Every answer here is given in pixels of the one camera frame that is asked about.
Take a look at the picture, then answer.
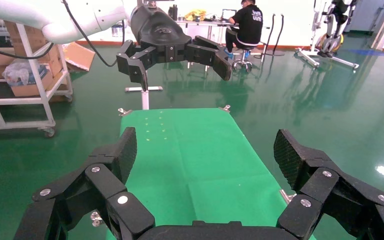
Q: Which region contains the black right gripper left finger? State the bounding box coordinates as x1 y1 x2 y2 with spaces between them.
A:
13 126 156 240

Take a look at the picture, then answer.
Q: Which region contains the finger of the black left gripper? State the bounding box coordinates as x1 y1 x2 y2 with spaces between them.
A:
116 39 158 93
184 35 233 82

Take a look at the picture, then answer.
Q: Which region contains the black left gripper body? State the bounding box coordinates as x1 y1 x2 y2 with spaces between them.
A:
129 3 193 64

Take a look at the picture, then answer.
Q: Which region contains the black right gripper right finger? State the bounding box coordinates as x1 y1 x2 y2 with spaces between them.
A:
273 129 384 240

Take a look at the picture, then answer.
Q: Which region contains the open flapped cardboard box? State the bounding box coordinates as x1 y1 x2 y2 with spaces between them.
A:
62 42 96 74

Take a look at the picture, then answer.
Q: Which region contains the tall brown cardboard box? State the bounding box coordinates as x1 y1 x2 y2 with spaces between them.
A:
4 20 49 57

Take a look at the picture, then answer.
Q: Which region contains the low brown cardboard box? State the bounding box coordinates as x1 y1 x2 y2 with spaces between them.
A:
9 67 55 98

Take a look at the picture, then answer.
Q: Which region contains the white office desk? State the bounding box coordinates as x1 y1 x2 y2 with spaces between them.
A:
175 19 271 72

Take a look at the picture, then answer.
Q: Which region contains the wheeled office stool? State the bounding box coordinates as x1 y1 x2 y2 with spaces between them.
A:
231 46 257 73

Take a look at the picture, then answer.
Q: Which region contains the yellow bundle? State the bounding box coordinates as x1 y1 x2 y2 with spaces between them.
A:
184 9 208 22

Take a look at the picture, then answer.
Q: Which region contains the open laptop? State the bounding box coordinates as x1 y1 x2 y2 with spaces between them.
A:
220 8 238 21

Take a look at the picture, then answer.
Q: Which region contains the seated person black shirt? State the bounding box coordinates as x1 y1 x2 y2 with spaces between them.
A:
224 0 264 61

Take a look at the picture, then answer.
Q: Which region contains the black double pole stand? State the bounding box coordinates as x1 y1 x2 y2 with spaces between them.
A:
259 13 286 63

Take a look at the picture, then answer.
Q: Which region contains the narrow green tablecloth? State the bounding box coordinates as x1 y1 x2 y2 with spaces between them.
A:
105 107 317 240

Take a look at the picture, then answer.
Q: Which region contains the clear plastic bag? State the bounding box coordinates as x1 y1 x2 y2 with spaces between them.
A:
2 59 49 88

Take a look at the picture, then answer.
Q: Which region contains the white wheeled shelf cart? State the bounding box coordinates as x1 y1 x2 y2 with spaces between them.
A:
0 23 74 138

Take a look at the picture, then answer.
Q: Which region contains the grey partition panel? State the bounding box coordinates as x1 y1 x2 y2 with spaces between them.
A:
344 0 384 34

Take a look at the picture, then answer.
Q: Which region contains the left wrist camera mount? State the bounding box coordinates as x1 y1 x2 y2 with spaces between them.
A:
136 0 176 9

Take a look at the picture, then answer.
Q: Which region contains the white metal table frame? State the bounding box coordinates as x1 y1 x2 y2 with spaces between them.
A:
124 85 164 111

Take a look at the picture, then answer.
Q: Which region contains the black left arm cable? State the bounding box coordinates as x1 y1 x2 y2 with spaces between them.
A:
0 0 127 68

